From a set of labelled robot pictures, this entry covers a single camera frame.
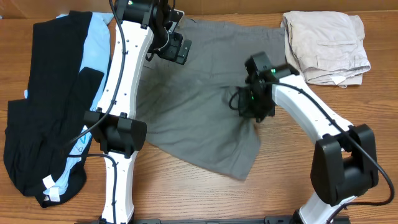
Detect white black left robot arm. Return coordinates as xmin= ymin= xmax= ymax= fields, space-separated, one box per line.
xmin=84 ymin=0 xmax=192 ymax=223

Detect black garment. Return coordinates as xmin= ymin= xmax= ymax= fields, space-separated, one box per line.
xmin=3 ymin=12 xmax=104 ymax=208

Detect light blue garment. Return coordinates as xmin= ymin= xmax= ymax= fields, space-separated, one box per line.
xmin=36 ymin=12 xmax=113 ymax=208

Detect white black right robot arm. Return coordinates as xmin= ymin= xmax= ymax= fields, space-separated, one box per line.
xmin=238 ymin=52 xmax=379 ymax=223

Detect grey shorts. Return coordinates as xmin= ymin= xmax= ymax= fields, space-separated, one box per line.
xmin=136 ymin=19 xmax=285 ymax=180

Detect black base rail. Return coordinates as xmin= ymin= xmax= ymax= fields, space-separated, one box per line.
xmin=130 ymin=214 xmax=351 ymax=224

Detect folded beige shorts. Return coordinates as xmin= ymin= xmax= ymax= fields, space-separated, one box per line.
xmin=280 ymin=11 xmax=371 ymax=88

